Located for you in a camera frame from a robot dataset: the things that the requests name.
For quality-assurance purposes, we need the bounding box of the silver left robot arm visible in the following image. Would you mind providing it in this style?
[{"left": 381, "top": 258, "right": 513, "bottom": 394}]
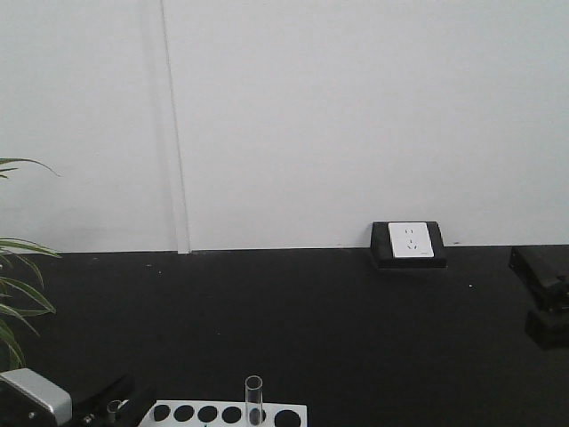
[{"left": 1, "top": 368, "right": 156, "bottom": 426}]

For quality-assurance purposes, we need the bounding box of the clear glass test tube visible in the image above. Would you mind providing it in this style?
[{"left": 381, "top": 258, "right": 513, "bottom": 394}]
[{"left": 244, "top": 375, "right": 263, "bottom": 426}]

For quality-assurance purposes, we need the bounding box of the green spider plant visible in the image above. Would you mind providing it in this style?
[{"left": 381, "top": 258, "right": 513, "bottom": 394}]
[{"left": 0, "top": 157, "right": 62, "bottom": 371}]

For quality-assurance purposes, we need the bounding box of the black wall socket box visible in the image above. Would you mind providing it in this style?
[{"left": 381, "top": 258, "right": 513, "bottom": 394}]
[{"left": 370, "top": 222, "right": 447, "bottom": 269}]

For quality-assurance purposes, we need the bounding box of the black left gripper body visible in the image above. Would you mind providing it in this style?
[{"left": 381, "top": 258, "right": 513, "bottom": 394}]
[{"left": 66, "top": 375, "right": 156, "bottom": 427}]

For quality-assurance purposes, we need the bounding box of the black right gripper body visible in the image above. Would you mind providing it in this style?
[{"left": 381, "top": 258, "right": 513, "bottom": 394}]
[{"left": 509, "top": 245, "right": 568, "bottom": 350}]

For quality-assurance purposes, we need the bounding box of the white test tube rack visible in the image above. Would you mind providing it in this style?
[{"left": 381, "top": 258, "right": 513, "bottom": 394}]
[{"left": 140, "top": 400, "right": 309, "bottom": 426}]

